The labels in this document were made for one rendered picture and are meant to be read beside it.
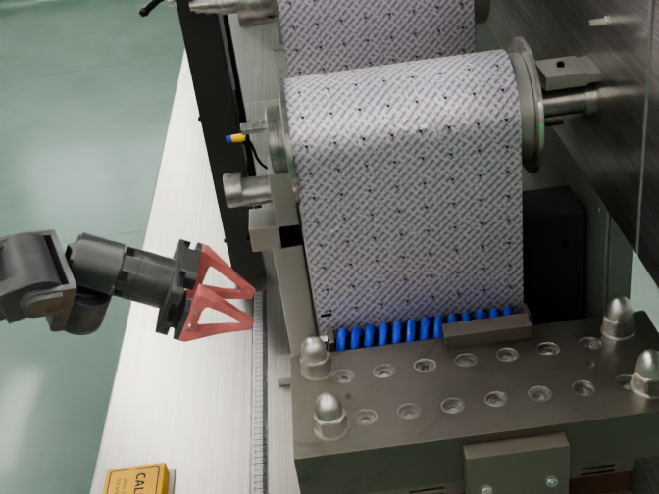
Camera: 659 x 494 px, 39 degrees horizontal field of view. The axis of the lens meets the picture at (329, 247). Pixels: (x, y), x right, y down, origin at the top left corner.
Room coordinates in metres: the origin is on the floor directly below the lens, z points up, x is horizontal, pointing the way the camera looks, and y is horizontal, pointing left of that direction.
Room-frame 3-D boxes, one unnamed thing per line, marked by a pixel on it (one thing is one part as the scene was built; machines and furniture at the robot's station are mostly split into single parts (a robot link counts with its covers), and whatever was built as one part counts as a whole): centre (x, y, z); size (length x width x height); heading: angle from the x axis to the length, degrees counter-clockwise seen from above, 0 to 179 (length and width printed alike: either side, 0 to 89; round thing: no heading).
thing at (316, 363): (0.79, 0.03, 1.05); 0.04 x 0.04 x 0.04
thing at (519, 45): (0.92, -0.23, 1.25); 0.15 x 0.01 x 0.15; 179
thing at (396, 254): (0.86, -0.09, 1.11); 0.23 x 0.01 x 0.18; 89
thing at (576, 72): (0.92, -0.28, 1.28); 0.06 x 0.05 x 0.02; 89
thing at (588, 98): (0.92, -0.27, 1.25); 0.07 x 0.04 x 0.04; 89
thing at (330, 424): (0.70, 0.02, 1.05); 0.04 x 0.04 x 0.04
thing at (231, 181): (0.96, 0.10, 1.18); 0.04 x 0.02 x 0.04; 179
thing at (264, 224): (0.96, 0.06, 1.05); 0.06 x 0.05 x 0.31; 89
